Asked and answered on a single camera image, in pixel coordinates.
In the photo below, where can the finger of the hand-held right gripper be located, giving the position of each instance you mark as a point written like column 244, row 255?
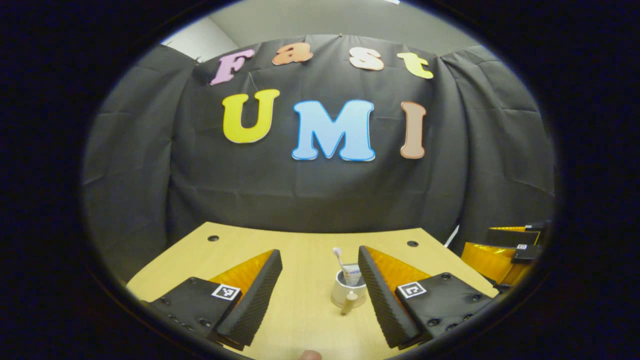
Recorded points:
column 490, row 260
column 510, row 236

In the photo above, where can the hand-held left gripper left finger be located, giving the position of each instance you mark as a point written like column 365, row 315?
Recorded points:
column 257, row 305

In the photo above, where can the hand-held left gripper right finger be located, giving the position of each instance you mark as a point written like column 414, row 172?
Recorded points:
column 380, row 305

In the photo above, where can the white toothpaste tube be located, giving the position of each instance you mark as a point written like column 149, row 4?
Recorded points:
column 351, row 274

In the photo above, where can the white toothbrush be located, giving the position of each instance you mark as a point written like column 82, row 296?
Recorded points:
column 339, row 257

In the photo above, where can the light wooden desktop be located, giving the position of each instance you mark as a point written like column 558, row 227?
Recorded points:
column 300, row 310

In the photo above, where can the black backdrop cloth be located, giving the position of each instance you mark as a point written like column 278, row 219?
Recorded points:
column 300, row 195

